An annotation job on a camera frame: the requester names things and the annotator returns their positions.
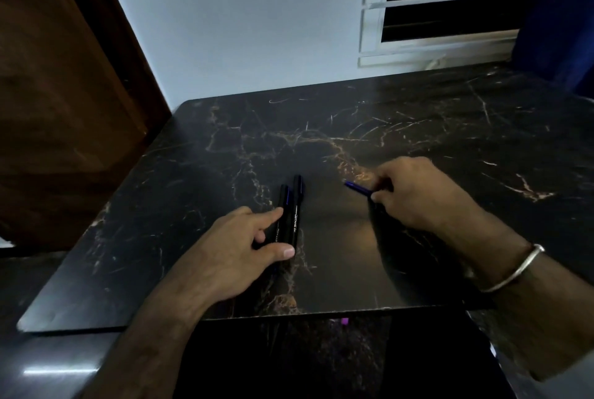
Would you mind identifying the short black pen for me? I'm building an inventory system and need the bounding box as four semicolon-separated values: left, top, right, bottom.
273;184;290;246

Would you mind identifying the long black pen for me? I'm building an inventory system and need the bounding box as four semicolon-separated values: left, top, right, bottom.
289;174;304;251

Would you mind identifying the white framed window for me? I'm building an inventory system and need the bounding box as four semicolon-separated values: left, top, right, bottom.
357;0;537;68

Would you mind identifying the silver bangle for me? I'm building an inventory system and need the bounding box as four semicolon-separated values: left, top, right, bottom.
463;244;546;294

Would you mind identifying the person's left forearm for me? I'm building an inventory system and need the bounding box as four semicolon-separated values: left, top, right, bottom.
84;273;233;399

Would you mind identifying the blue curtain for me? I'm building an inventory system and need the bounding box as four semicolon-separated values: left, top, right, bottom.
510;0;594;98

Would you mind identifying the person's left hand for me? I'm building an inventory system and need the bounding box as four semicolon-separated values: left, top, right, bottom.
173;206;296;306

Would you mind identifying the brown wooden door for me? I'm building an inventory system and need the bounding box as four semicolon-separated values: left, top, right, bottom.
0;0;173;248

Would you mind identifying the person's right hand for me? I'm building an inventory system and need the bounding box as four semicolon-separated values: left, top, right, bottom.
367;156;531;270

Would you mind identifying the person's right forearm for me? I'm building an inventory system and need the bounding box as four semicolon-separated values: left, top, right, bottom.
464;242;594;383

